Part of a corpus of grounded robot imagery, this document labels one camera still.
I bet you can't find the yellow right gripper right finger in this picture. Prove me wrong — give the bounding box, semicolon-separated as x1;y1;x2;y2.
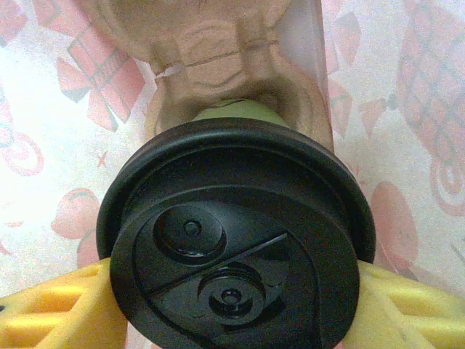
343;260;465;349

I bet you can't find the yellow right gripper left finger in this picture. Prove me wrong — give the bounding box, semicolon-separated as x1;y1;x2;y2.
0;257;129;349

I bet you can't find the black coffee cup lid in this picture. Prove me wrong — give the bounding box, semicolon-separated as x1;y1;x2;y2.
96;121;378;349

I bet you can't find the red white paper bag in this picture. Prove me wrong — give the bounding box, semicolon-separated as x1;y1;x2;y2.
0;0;465;349

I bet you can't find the brown pulp cup carrier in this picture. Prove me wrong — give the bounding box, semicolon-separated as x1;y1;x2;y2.
100;0;332;153

